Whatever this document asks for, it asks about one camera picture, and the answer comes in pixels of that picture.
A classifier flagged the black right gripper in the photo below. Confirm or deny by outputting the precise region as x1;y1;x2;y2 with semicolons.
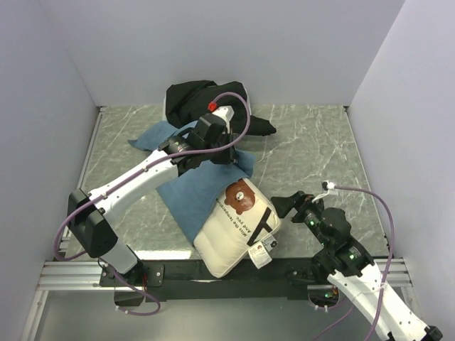
270;189;331;247

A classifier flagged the blue fabric pillowcase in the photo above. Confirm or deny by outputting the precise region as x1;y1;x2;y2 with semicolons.
127;120;257;242

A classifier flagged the cream white pillow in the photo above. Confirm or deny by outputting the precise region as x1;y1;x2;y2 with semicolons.
193;178;281;278

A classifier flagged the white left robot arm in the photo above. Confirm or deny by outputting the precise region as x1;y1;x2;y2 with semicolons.
64;107;235;286

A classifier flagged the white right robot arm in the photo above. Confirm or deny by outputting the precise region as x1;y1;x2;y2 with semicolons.
271;191;443;340

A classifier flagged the black cloth in basket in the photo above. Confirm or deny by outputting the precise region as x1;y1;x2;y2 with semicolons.
165;80;278;138

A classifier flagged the white plastic basket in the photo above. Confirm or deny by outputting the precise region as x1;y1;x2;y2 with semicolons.
162;95;168;122

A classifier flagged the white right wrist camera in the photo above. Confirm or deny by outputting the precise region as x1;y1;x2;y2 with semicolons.
315;180;338;200

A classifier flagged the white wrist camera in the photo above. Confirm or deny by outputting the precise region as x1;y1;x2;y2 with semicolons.
315;180;338;200
208;102;234;122

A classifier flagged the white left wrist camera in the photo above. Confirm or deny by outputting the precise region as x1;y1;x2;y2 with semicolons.
208;102;234;122

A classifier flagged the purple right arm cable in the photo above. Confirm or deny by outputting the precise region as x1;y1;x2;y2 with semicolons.
312;183;395;341

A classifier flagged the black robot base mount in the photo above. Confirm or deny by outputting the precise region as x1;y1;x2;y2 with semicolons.
98;258;356;308

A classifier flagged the aluminium frame rail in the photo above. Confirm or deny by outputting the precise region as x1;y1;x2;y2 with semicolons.
21;105;427;341

